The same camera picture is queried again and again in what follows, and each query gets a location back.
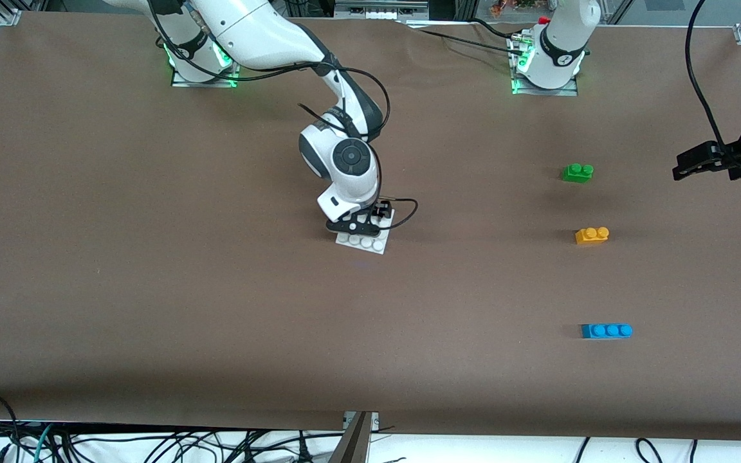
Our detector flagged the colourful toy pile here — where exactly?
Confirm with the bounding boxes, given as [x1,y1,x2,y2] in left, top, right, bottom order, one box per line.
[489,0,542,17]

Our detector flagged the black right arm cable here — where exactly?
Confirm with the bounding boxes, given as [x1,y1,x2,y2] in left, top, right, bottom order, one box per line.
[149,0,419,231]

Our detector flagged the black floor cable tangle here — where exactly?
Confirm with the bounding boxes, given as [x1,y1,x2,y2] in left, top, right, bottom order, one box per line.
[49,430,345,463]

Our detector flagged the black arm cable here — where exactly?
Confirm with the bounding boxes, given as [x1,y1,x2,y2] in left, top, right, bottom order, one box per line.
[149,0,419,231]
[686,0,731,150]

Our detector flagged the white studded base plate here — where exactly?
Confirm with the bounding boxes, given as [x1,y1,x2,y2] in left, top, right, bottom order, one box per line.
[335,207,396,255]

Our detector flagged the teal cable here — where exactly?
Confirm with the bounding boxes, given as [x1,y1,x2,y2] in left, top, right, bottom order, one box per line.
[33,424,54,463]

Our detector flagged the black cable on table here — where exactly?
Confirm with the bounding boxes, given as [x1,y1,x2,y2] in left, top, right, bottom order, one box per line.
[409,28,524,56]
[472,18,522,38]

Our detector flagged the metal table edge bracket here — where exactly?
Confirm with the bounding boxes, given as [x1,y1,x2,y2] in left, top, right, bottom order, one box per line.
[329,412,379,463]

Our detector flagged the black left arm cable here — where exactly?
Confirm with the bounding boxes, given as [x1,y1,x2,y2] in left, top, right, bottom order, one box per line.
[686,0,731,150]

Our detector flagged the blue three-stud block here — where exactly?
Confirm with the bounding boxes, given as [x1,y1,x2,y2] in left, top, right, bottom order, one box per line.
[581,323,633,340]

